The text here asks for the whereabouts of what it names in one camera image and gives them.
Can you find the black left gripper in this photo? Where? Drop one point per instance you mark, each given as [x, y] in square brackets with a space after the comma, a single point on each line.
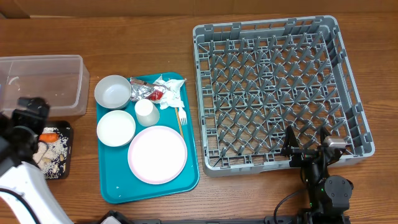
[37, 121]

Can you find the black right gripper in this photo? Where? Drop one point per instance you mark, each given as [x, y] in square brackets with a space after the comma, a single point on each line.
[301, 155]

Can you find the orange carrot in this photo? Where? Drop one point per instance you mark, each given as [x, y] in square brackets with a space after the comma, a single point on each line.
[49, 137]

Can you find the rice and peanut scraps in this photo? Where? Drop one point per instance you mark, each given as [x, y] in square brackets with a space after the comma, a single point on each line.
[53, 155]

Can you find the white bowl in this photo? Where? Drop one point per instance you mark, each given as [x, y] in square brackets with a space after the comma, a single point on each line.
[116, 128]

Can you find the grey bowl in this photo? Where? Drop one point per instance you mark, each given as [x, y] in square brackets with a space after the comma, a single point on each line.
[113, 92]

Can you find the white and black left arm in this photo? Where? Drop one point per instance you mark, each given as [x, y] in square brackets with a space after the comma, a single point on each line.
[23, 185]

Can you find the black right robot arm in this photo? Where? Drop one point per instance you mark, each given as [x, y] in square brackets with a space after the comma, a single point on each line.
[329, 195]

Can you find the black waste tray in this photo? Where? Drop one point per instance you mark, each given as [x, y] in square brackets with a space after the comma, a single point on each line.
[66, 149]

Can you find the grey plastic dishwasher rack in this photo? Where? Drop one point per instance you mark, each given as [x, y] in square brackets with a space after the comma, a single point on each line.
[257, 78]

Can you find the clear plastic bin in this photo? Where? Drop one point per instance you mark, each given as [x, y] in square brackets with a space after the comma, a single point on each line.
[61, 80]

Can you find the white plastic fork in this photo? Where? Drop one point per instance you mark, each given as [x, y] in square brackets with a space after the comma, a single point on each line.
[182, 116]

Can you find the crumpled foil wrapper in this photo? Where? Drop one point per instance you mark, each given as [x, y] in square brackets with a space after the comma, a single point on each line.
[141, 89]

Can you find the translucent plastic cup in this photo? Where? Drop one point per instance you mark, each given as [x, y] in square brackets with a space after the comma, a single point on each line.
[146, 113]

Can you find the teal plastic tray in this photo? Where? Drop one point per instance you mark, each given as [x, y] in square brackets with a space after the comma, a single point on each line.
[118, 184]

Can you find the wooden chopstick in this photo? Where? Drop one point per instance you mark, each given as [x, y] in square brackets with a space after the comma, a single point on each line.
[179, 123]

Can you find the crumpled white napkin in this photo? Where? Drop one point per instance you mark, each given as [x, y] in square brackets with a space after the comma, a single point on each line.
[171, 97]

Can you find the red sauce packet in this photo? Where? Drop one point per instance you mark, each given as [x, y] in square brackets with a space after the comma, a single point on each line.
[155, 95]

